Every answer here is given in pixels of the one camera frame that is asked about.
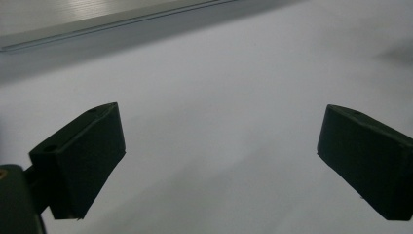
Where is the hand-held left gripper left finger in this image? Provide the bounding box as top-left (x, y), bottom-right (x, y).
top-left (23, 101), bottom-right (127, 220)

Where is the grey metal rail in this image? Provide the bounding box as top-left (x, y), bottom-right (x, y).
top-left (0, 0), bottom-right (242, 54)

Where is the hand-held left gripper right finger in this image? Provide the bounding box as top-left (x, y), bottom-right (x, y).
top-left (317, 103), bottom-right (413, 222)

